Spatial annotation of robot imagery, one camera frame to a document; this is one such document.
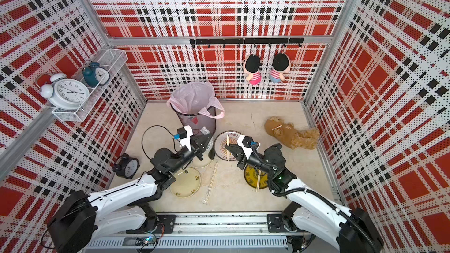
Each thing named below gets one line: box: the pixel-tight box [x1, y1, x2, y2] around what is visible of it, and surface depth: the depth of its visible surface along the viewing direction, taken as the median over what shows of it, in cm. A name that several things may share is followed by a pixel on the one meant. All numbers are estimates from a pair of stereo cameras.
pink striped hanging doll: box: [242, 54, 262, 85], surface depth 98 cm
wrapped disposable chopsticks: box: [202, 159, 220, 205], surface depth 87 cm
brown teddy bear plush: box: [264, 115, 320, 150], surface depth 95 cm
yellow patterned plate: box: [243, 164, 269, 189], surface depth 88 cm
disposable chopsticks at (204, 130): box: [199, 125, 211, 136], surface depth 68 cm
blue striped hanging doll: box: [269, 53, 292, 84], surface depth 96 cm
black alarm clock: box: [112, 152, 141, 180], surface depth 86 cm
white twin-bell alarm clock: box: [39, 73, 91, 112], surface depth 63 cm
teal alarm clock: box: [82, 61, 111, 88], surface depth 73 cm
